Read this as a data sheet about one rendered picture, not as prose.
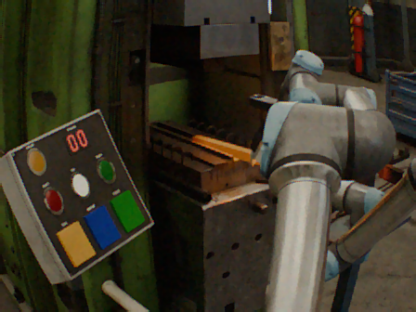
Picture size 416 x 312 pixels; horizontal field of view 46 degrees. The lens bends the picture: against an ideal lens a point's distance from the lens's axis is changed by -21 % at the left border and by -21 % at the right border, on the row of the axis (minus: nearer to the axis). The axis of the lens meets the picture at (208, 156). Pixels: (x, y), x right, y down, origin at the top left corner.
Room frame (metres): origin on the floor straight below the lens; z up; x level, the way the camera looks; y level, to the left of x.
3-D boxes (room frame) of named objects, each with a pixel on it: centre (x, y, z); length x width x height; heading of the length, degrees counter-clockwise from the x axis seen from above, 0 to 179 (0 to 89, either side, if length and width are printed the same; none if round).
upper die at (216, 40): (1.66, 0.07, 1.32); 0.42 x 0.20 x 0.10; 38
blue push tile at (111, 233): (1.03, 0.21, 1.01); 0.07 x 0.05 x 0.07; 153
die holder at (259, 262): (1.71, 0.03, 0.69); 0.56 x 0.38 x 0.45; 38
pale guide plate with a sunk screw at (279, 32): (1.80, -0.23, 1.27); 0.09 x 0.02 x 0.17; 128
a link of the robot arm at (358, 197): (1.15, -0.37, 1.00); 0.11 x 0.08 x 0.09; 39
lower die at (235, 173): (1.66, 0.07, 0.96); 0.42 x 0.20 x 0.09; 38
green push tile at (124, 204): (1.12, 0.17, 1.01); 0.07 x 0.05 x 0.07; 153
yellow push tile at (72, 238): (0.94, 0.26, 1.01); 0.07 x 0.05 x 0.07; 153
